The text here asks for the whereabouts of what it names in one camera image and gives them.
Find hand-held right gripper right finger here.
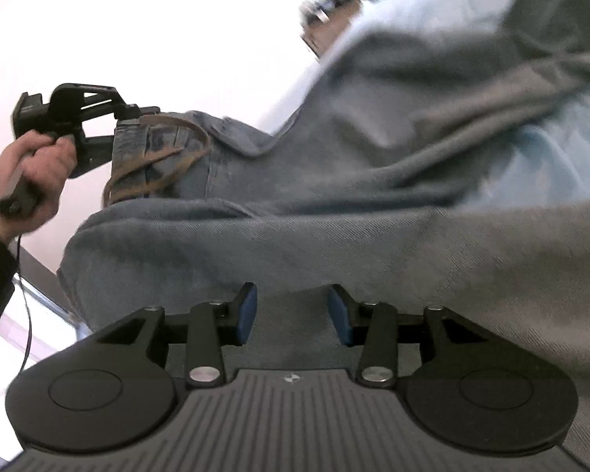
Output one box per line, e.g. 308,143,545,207
327,284,502,388

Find person's left hand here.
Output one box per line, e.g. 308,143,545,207
0,130,77,244

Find thin black cable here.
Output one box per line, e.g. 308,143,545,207
12,233,34,372

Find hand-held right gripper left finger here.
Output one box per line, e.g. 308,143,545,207
81,282,258,387

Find light blue printed bed sheet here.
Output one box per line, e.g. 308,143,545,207
270,0,590,212

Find wooden nightstand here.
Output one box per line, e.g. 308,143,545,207
300,7,362,62

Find grey-blue denim jeans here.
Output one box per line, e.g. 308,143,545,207
59,0,590,470

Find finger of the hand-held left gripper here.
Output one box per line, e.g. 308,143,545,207
70,135,116,179
112,102,161,126

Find brown belt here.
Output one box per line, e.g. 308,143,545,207
102,113,212,207

